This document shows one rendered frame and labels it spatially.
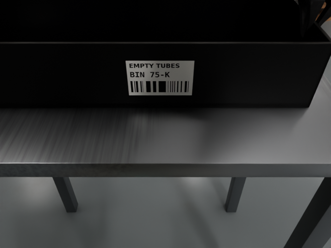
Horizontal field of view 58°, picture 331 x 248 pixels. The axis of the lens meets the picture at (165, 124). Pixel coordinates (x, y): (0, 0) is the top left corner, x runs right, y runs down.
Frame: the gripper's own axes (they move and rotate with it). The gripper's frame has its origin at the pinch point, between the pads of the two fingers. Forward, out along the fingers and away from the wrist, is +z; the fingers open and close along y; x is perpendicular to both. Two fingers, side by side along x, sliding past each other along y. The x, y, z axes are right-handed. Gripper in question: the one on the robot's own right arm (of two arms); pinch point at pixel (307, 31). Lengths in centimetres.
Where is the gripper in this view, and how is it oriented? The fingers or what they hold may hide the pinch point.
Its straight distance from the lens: 54.6
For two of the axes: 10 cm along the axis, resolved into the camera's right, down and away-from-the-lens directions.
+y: -10.0, 0.1, 0.0
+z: 0.1, 7.3, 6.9
